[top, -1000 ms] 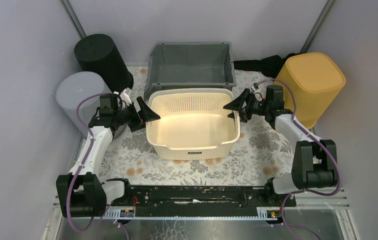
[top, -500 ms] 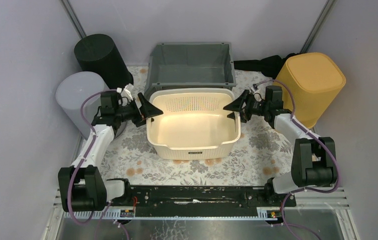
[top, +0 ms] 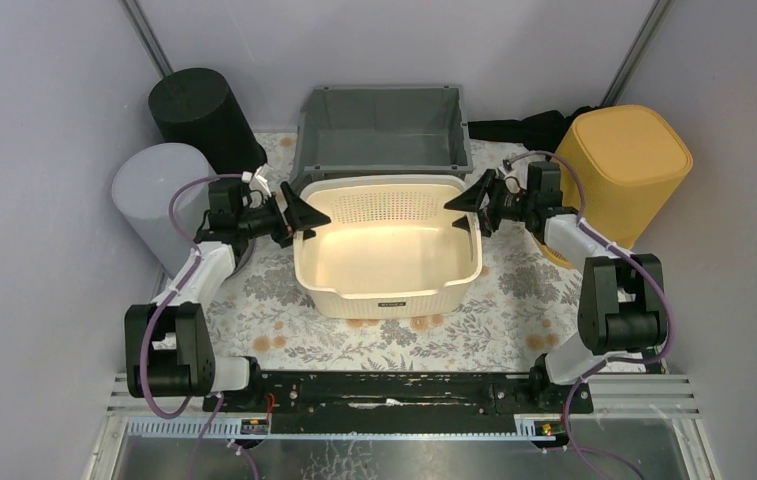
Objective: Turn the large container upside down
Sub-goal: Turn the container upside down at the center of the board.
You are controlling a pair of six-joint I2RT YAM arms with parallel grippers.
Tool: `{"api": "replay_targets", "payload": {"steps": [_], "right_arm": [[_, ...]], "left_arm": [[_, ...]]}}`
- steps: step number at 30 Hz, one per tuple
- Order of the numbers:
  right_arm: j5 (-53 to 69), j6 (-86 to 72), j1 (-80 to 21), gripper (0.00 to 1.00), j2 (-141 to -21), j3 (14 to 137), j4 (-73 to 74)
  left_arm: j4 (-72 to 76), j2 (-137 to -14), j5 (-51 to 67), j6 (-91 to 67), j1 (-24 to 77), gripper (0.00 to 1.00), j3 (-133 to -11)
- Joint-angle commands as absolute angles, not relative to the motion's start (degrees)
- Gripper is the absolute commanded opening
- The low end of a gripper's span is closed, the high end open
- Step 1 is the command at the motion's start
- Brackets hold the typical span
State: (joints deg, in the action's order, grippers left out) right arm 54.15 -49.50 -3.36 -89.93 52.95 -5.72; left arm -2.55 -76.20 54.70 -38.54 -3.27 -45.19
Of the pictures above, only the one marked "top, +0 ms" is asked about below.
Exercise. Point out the cream perforated plastic basket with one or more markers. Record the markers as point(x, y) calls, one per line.
point(390, 250)

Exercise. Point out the right aluminium frame post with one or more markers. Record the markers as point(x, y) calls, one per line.
point(636, 52)

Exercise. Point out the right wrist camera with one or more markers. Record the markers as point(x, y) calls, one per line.
point(510, 173)

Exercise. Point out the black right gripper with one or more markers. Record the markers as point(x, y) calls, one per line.
point(472, 198)

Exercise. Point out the yellow slatted waste basket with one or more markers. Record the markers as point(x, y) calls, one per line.
point(629, 161)

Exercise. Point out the black ribbed waste bin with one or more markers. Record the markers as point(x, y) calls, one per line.
point(197, 107)

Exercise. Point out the grey round plastic bin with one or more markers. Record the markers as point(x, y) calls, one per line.
point(142, 189)

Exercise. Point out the aluminium frame post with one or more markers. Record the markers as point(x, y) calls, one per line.
point(636, 52)
point(142, 27)

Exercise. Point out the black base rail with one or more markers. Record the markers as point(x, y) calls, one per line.
point(381, 402)

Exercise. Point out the black crumpled cloth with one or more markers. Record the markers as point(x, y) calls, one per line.
point(542, 131)

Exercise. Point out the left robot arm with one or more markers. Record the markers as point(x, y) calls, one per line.
point(169, 350)

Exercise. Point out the left aluminium frame post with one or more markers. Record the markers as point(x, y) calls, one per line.
point(142, 27)

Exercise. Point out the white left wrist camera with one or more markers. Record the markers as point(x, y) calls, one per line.
point(257, 181)

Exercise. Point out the floral patterned table mat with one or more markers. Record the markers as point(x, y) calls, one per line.
point(521, 306)

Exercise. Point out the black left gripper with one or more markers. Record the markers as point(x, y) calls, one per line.
point(283, 216)

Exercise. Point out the grey plastic crate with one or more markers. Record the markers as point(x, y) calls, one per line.
point(347, 131)

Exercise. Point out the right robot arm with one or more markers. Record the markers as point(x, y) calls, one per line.
point(622, 309)

